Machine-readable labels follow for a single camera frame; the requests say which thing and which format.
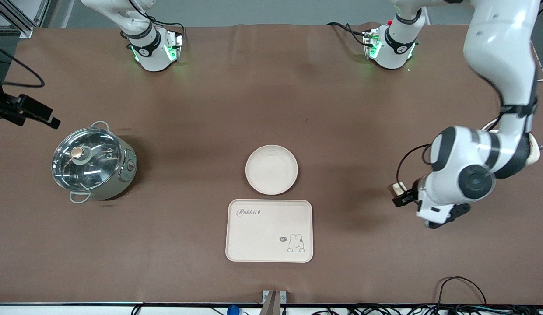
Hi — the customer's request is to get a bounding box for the grey metal camera mount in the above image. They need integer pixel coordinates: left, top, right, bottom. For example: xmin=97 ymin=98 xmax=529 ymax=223
xmin=262 ymin=290 xmax=288 ymax=315

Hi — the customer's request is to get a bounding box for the pale green electric pot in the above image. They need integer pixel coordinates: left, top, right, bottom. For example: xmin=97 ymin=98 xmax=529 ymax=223
xmin=53 ymin=121 xmax=138 ymax=204

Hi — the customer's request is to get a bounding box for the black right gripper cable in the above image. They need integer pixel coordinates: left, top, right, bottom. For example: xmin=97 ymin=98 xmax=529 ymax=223
xmin=0 ymin=41 xmax=45 ymax=88

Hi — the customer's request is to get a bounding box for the aluminium frame profile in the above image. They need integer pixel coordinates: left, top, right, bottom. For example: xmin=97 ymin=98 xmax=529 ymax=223
xmin=0 ymin=0 xmax=52 ymax=39

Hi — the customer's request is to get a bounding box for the white two-slot toaster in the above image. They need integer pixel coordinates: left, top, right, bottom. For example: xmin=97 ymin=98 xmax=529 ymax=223
xmin=528 ymin=133 xmax=542 ymax=166

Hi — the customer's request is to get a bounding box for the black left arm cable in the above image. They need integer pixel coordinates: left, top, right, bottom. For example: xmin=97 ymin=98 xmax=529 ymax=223
xmin=396 ymin=143 xmax=432 ymax=187

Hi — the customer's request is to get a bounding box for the black left base cable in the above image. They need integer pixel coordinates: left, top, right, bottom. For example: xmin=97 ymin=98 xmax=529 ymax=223
xmin=327 ymin=21 xmax=373 ymax=47

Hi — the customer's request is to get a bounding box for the black right base cable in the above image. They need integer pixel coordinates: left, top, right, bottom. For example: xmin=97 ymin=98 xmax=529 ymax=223
xmin=123 ymin=0 xmax=186 ymax=38

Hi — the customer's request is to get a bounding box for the round cream plate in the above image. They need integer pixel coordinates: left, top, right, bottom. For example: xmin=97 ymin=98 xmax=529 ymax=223
xmin=245 ymin=144 xmax=299 ymax=196

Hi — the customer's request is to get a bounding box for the glass pot lid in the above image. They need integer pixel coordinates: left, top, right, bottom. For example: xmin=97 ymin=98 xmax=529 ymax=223
xmin=51 ymin=127 xmax=123 ymax=192

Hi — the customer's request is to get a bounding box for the brown table cover mat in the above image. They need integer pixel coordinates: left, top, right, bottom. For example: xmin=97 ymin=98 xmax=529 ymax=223
xmin=0 ymin=23 xmax=543 ymax=305

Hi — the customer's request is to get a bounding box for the cream rabbit print tray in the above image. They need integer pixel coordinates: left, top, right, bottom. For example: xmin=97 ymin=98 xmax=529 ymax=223
xmin=225 ymin=199 xmax=314 ymax=263

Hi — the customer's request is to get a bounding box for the black base cable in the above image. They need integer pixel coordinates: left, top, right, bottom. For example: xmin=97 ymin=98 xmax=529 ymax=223
xmin=327 ymin=21 xmax=373 ymax=47
xmin=123 ymin=0 xmax=186 ymax=38

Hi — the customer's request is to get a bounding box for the black cable bundle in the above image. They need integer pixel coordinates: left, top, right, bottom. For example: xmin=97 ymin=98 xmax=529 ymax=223
xmin=310 ymin=303 xmax=543 ymax=315

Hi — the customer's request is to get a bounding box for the black looped cable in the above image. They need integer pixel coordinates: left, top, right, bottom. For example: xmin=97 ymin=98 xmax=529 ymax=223
xmin=437 ymin=276 xmax=487 ymax=307

